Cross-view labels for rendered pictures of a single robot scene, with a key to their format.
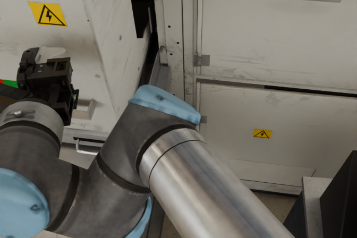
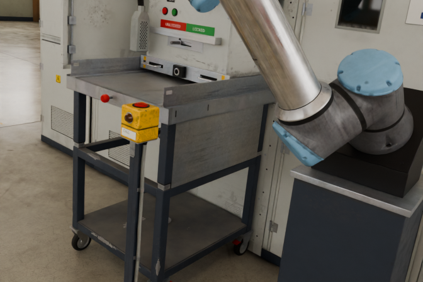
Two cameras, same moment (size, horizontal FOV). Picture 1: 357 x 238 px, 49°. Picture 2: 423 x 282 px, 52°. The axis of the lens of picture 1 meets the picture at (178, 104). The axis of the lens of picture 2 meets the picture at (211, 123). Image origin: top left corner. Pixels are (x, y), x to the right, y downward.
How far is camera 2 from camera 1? 135 cm
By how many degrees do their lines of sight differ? 44
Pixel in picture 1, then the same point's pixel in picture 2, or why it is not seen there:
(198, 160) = not seen: outside the picture
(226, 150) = not seen: hidden behind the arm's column
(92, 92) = (222, 32)
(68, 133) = (199, 70)
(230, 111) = not seen: hidden behind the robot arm
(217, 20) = (309, 46)
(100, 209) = not seen: outside the picture
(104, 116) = (222, 55)
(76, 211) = not seen: outside the picture
